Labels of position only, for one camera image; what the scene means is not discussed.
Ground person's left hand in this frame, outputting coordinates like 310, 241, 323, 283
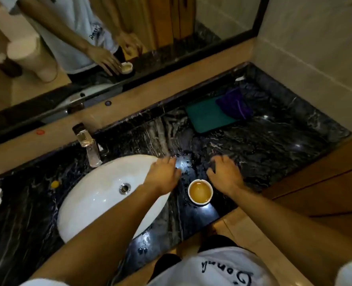
143, 156, 182, 196

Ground person's right hand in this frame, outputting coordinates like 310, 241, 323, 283
206, 155, 245, 197

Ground small white cup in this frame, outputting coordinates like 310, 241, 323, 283
187, 179, 214, 205

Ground green rectangular mat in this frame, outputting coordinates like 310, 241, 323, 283
185, 95, 242, 134

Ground purple cloth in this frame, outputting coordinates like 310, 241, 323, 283
216, 87, 254, 120

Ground chrome faucet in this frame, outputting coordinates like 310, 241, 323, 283
72, 123, 104, 168

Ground person's right forearm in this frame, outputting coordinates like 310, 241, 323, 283
228, 186, 352, 280

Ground person's left forearm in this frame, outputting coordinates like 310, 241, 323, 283
30, 184, 170, 286

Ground white oval sink basin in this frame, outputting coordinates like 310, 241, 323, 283
56, 154, 172, 244

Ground black shorts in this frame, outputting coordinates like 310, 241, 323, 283
147, 234, 248, 282

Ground white printed t-shirt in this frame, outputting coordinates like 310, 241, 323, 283
19, 246, 352, 286

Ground wooden door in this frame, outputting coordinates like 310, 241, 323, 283
262, 137, 352, 247

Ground black-framed wall mirror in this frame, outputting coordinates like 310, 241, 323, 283
0, 0, 271, 150

